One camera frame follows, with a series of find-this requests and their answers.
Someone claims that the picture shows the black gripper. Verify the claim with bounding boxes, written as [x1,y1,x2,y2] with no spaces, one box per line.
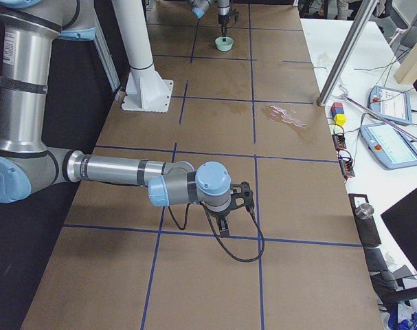
[210,210,229,238]
[218,7,229,37]

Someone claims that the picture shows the mint green ceramic bowl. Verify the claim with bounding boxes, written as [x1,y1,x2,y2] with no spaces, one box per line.
[214,36,234,52]

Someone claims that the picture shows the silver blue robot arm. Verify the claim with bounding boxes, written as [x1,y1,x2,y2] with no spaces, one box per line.
[186,0,231,39]
[0,1,232,237]

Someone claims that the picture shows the black orange electronics board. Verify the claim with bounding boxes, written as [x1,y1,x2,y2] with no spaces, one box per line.
[338,154,355,181]
[332,133,346,151]

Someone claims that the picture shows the red blue yellow cube blocks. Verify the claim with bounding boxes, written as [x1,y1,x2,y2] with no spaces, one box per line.
[330,102,346,126]

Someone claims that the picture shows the silver metal cylinder weight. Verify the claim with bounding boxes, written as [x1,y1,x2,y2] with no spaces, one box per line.
[354,203,374,220]

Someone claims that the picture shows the near teach pendant tablet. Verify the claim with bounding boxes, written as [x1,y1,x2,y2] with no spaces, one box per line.
[360,124,417,170]

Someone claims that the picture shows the teach pendant tablet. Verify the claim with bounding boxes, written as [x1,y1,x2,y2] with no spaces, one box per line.
[360,124,417,170]
[368,85,412,125]

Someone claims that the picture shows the black monitor corner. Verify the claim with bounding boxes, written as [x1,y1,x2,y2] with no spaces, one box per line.
[381,188,417,271]

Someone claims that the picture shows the far teach pendant tablet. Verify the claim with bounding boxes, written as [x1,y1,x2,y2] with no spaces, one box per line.
[368,85,412,125]

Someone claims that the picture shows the wooden board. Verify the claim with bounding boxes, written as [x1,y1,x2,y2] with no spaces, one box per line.
[394,43,417,85]

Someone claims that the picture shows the long thin metal rod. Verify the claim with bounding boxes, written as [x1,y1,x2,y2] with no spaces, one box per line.
[340,93,417,143]

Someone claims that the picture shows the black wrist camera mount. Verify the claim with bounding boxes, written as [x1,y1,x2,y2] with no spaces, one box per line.
[228,9,239,28]
[229,181,255,214]

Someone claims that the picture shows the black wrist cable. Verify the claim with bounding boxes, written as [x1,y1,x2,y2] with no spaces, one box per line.
[166,201,265,263]

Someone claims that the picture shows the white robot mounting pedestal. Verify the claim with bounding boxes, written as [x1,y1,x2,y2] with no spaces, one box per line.
[112,0,174,113]

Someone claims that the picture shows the silver aluminium frame post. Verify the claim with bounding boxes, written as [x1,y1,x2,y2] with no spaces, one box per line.
[317,0,376,107]

